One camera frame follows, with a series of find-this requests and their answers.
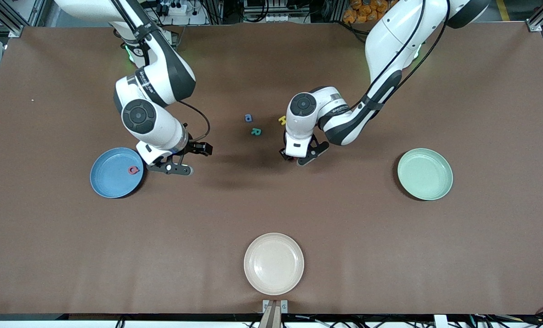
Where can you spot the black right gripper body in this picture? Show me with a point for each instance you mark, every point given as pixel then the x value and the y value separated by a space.
pixel 193 148

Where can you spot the red uppercase foam letter Q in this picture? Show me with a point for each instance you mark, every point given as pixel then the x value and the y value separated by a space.
pixel 130 170

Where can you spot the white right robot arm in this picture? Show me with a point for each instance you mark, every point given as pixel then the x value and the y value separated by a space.
pixel 162 127

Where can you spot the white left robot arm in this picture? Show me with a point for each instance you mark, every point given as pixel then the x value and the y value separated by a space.
pixel 390 41

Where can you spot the blue round plate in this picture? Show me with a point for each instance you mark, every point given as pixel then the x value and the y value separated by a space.
pixel 111 177

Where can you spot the cream round plate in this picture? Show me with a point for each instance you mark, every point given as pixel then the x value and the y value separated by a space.
pixel 273 264

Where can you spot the green round plate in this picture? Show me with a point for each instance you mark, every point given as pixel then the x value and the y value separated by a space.
pixel 425 174

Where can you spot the pile of orange fruit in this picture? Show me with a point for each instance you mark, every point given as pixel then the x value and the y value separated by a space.
pixel 362 11

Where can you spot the white power strip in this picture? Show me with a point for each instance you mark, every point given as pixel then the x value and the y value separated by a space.
pixel 175 9

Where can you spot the small white block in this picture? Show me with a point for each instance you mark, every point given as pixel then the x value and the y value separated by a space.
pixel 440 321

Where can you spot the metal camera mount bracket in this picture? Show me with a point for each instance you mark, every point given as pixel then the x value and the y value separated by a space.
pixel 275 314

